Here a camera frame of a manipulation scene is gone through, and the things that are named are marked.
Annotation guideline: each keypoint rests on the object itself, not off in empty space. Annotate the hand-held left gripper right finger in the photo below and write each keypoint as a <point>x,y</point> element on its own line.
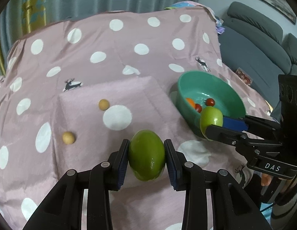
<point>171,165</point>

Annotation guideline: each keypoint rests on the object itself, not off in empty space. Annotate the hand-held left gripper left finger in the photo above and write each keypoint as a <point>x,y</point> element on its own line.
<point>122,165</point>

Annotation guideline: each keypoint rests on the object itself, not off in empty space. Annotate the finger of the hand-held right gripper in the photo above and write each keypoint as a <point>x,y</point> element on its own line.
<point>234,123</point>
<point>222,133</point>

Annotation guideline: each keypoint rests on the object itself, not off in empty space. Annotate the green mango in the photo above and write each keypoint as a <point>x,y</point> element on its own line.
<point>210,117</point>
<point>146,155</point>

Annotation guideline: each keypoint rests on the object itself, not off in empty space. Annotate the green bowl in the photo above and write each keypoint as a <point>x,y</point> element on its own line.
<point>225,93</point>

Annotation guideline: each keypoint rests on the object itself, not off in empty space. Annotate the red tomato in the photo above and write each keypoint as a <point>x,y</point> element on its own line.
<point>198,107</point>
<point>210,101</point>

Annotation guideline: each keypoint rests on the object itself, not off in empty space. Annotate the small orange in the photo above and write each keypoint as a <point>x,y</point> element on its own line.
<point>190,101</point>

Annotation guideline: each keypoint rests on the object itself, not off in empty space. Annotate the person's right forearm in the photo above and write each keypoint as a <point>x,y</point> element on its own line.
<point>287,208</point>

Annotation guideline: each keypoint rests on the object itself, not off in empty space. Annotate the person's right hand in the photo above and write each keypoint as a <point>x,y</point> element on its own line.
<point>266,181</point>

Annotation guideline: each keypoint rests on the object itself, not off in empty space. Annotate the brown longan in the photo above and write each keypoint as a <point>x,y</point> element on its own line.
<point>103,104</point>
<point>68,137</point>

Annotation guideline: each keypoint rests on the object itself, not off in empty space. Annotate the grey sofa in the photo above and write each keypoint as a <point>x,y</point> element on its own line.
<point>254,45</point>

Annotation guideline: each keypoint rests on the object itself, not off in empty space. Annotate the pink polka dot blanket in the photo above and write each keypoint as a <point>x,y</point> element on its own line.
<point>91,81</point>

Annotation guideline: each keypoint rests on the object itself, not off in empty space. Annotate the lilac patterned cloth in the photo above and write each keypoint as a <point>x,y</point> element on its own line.
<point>220,30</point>

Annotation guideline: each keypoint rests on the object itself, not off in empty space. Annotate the yellow teal patterned curtain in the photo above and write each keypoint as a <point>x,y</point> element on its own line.
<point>34,7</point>

